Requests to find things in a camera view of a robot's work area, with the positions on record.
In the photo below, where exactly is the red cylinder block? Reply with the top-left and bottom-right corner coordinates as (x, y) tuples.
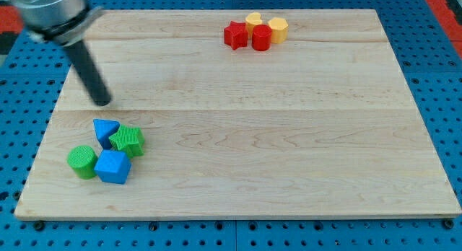
(252, 25), (272, 51)

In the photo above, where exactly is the blue cube block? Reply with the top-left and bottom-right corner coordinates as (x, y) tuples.
(94, 150), (131, 184)

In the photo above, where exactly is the green star block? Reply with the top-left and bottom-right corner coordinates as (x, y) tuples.
(109, 125), (145, 159)

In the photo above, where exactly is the yellow hexagon block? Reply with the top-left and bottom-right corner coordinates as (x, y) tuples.
(268, 17), (289, 44)

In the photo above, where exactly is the green cylinder block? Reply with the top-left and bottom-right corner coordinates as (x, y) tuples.
(67, 145), (97, 180)

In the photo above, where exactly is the wooden board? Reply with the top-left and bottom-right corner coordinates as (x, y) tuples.
(15, 9), (461, 221)

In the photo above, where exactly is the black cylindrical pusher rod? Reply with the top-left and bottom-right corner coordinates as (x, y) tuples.
(64, 40), (112, 106)

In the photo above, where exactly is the blue triangle block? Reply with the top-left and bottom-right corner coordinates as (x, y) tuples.
(93, 119), (120, 149)

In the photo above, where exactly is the red star block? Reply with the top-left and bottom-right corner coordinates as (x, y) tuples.
(224, 21), (248, 50)

